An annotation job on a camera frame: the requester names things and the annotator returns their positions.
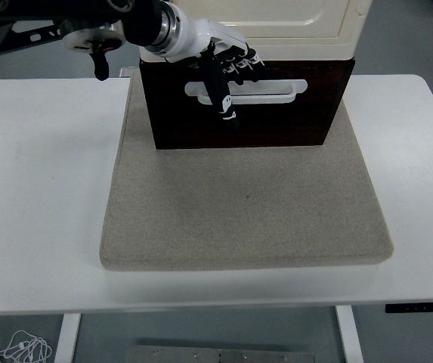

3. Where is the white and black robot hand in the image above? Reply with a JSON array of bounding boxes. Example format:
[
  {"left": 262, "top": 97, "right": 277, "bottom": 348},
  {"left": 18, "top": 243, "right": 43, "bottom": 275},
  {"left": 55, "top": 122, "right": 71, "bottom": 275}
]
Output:
[{"left": 144, "top": 8, "right": 267, "bottom": 130}]

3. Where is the white drawer handle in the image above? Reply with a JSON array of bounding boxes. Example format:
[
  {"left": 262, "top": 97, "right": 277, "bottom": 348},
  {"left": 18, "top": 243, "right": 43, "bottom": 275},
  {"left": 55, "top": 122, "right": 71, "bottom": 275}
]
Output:
[{"left": 184, "top": 79, "right": 309, "bottom": 106}]

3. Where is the dark wooden drawer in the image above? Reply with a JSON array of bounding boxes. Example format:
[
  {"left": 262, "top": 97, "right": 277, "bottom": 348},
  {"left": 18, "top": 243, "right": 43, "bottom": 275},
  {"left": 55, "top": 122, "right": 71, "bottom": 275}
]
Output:
[{"left": 149, "top": 62, "right": 349, "bottom": 110}]

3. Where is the cream plastic cabinet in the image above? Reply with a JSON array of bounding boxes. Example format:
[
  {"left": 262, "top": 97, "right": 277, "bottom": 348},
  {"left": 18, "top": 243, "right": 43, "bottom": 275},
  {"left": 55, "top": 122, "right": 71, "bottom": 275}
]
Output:
[{"left": 140, "top": 0, "right": 372, "bottom": 64}]

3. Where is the dark wooden drawer casing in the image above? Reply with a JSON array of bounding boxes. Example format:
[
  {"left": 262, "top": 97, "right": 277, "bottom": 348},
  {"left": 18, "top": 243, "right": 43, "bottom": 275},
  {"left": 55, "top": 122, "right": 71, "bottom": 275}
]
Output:
[{"left": 139, "top": 57, "right": 357, "bottom": 150}]

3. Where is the grey fabric mat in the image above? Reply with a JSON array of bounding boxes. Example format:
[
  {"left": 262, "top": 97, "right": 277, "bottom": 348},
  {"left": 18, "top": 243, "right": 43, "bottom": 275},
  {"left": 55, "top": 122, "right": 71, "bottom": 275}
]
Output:
[{"left": 99, "top": 70, "right": 395, "bottom": 272}]

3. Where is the white table leg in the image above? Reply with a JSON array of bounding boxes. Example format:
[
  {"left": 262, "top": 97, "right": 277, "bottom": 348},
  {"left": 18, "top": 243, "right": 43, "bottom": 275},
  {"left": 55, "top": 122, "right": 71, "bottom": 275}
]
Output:
[
  {"left": 335, "top": 305, "right": 364, "bottom": 363},
  {"left": 54, "top": 313, "right": 83, "bottom": 363}
]

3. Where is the black table control panel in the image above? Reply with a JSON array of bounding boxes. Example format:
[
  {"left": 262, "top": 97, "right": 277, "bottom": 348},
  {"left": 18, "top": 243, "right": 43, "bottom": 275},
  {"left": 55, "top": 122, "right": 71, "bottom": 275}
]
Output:
[{"left": 385, "top": 301, "right": 433, "bottom": 314}]

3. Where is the white cable bundle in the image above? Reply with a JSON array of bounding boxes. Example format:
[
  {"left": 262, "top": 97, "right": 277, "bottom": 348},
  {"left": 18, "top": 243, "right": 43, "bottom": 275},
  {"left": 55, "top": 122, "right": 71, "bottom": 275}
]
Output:
[{"left": 0, "top": 329, "right": 54, "bottom": 363}]

